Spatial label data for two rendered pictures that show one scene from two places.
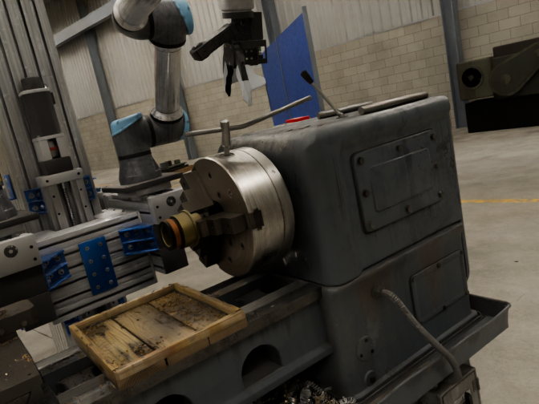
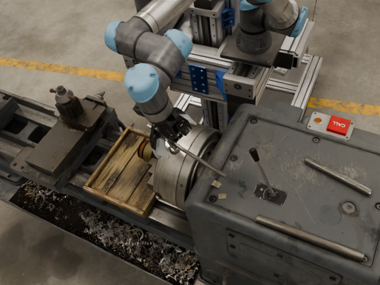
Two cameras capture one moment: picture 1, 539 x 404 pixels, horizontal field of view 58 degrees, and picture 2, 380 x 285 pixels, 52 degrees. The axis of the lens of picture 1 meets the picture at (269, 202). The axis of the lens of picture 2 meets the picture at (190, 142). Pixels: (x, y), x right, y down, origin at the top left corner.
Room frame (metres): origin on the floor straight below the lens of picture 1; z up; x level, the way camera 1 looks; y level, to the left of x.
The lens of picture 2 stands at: (0.99, -0.67, 2.27)
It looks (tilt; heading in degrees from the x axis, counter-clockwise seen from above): 53 degrees down; 70
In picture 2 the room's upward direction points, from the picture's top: 11 degrees counter-clockwise
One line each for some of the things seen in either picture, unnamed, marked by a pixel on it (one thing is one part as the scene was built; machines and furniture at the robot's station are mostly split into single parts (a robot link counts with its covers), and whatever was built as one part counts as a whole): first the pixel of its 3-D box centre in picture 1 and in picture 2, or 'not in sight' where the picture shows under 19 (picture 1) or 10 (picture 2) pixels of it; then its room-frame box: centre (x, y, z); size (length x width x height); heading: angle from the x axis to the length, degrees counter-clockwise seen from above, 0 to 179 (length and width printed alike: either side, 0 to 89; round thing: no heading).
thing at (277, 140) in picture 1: (340, 180); (296, 203); (1.48, -0.23, 1.06); 0.59 x 0.48 x 0.39; 124
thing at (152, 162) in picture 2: (227, 223); (157, 177); (1.12, 0.11, 1.08); 0.12 x 0.11 x 0.05; 34
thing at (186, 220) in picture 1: (183, 230); (152, 152); (1.16, 0.22, 1.08); 0.09 x 0.09 x 0.09; 34
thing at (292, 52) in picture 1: (290, 109); not in sight; (8.07, -0.65, 1.18); 4.12 x 0.80 x 2.35; 6
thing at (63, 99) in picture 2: not in sight; (63, 94); (0.96, 0.66, 1.13); 0.08 x 0.08 x 0.03
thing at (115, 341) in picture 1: (153, 325); (135, 168); (1.08, 0.33, 0.89); 0.36 x 0.30 x 0.04; 34
